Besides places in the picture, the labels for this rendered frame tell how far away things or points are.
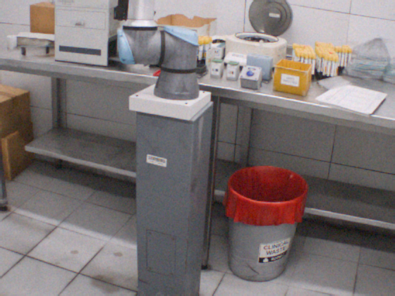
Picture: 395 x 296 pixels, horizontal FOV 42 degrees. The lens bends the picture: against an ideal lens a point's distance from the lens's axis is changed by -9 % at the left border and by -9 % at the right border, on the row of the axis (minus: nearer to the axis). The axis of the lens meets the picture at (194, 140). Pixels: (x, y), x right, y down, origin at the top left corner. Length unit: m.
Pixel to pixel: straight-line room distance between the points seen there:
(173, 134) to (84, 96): 1.46
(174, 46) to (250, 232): 0.90
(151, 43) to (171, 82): 0.15
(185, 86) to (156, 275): 0.75
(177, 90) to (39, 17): 1.29
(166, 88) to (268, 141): 1.17
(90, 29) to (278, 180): 1.07
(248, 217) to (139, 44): 0.89
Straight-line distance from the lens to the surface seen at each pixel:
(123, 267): 2.54
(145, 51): 1.77
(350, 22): 2.65
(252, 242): 2.35
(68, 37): 2.40
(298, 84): 2.10
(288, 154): 2.88
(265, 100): 2.08
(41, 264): 2.58
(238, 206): 2.27
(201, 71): 2.21
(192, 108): 1.78
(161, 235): 2.01
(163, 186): 1.91
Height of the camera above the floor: 1.51
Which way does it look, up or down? 23 degrees down
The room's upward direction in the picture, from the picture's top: 3 degrees clockwise
